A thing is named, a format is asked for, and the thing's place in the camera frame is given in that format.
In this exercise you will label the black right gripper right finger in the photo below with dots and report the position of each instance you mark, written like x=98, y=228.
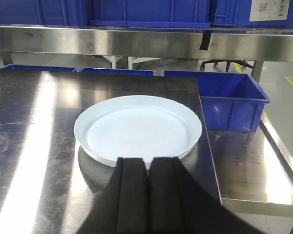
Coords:
x=179, y=205

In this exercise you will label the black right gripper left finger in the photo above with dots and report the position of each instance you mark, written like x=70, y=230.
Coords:
x=122, y=208

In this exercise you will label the white round plate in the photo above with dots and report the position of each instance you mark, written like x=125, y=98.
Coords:
x=137, y=126

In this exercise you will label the blue crate on shelf middle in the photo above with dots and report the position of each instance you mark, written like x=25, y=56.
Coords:
x=152, y=13

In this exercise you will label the blue crate on shelf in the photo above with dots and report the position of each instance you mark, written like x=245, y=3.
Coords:
x=236, y=13
x=152, y=13
x=46, y=12

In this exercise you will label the blue crate on shelf right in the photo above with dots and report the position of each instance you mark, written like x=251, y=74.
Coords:
x=236, y=13

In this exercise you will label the blue crate on shelf left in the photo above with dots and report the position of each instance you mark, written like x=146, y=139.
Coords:
x=46, y=12

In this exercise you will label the steel lower side table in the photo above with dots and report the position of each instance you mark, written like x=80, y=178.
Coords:
x=254, y=170

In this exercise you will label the blue bin beside table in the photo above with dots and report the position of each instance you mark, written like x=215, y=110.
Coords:
x=230, y=101

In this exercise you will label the blue bin behind table middle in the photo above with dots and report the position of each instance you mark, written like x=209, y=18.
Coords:
x=117, y=71

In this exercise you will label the blue bin behind table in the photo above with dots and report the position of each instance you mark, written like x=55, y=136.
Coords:
x=39, y=68
x=117, y=71

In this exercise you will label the blue bin behind table left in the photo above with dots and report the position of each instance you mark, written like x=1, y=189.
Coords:
x=39, y=68

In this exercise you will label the white paper label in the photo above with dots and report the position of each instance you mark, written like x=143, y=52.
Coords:
x=268, y=10

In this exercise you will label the white metal frame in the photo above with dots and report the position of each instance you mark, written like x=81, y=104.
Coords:
x=130, y=61

